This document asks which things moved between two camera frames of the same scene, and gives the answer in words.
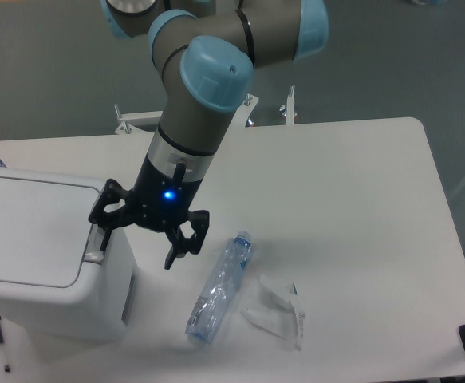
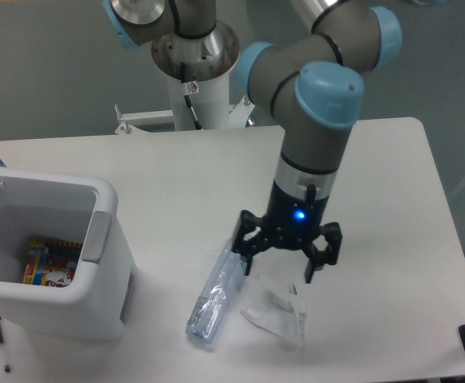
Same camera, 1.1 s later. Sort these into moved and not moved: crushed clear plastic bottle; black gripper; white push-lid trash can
Moved: white push-lid trash can; black gripper
Not moved: crushed clear plastic bottle
